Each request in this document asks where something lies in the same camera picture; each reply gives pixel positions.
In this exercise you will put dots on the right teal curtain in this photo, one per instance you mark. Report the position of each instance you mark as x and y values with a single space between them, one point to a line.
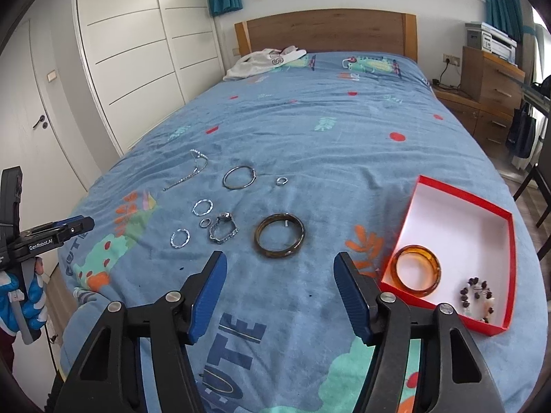
506 16

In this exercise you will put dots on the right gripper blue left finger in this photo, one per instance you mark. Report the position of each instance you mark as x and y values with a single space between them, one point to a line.
107 374

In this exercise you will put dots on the white garment on bed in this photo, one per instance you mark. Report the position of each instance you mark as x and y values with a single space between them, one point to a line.
263 61

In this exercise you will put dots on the wooden headboard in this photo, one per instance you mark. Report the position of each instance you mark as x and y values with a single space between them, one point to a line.
330 30

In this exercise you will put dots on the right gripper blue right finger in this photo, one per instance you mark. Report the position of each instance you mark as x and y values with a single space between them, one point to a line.
452 375

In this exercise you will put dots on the wall power socket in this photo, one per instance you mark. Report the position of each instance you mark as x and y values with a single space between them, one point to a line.
452 60

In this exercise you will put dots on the silver wristwatch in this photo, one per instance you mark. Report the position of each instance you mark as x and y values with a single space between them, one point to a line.
223 228

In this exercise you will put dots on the blue white gloved left hand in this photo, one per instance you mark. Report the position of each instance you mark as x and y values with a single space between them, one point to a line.
23 306

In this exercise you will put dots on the amber resin bangle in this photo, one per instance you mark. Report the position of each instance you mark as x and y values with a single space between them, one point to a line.
415 270

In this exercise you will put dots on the wooden drawer dresser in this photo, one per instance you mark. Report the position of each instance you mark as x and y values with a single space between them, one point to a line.
489 92

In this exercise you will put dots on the dark tortoiseshell bangle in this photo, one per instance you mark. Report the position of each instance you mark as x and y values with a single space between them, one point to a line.
280 235

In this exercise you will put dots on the white wardrobe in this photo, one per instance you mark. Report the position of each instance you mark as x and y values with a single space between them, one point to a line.
146 59

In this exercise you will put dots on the grey desk chair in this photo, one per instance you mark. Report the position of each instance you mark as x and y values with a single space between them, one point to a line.
540 173

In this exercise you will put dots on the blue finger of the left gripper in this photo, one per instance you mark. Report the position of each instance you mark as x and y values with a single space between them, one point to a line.
71 227

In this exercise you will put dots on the dark hanging bag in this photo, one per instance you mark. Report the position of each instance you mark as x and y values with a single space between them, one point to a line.
522 133

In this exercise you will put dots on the white printer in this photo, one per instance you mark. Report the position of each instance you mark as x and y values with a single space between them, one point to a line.
483 36

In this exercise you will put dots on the twisted silver hoop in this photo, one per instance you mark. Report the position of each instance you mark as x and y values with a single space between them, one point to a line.
180 238
202 207

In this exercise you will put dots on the white door with handle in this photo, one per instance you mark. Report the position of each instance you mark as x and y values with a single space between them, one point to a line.
31 139

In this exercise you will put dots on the thin silver bangle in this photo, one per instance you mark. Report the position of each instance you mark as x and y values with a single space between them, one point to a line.
239 177

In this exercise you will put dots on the blue patterned bed cover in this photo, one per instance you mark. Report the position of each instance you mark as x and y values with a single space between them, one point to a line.
338 152

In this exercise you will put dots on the red shallow jewelry box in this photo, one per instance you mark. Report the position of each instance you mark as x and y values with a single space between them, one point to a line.
473 239

